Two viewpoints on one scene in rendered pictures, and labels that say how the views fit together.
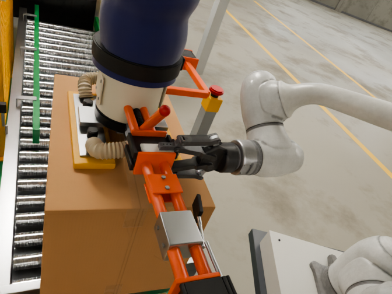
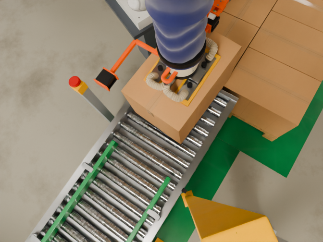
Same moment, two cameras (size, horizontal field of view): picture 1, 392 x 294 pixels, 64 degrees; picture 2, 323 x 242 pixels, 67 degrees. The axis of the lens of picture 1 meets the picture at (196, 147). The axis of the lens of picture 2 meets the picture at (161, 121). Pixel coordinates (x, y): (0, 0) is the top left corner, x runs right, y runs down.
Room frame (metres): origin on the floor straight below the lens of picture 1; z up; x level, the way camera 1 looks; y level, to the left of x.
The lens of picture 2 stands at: (1.00, 0.83, 2.29)
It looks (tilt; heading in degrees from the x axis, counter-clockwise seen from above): 73 degrees down; 264
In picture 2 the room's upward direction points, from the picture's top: 17 degrees counter-clockwise
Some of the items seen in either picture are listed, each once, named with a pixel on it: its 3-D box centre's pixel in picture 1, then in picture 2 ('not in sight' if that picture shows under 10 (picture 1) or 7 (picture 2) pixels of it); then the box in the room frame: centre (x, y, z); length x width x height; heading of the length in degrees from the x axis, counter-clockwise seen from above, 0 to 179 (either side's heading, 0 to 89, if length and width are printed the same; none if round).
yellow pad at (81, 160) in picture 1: (89, 121); (196, 75); (0.69, 0.30, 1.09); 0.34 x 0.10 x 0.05; 33
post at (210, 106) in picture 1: (182, 171); (103, 110); (1.34, 0.01, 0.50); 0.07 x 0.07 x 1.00; 34
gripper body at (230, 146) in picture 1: (216, 157); not in sight; (0.62, -0.05, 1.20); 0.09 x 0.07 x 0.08; 124
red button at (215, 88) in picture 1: (216, 91); (75, 82); (1.34, 0.01, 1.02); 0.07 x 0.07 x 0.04
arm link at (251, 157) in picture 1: (241, 157); not in sight; (0.66, -0.12, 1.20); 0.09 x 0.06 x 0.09; 34
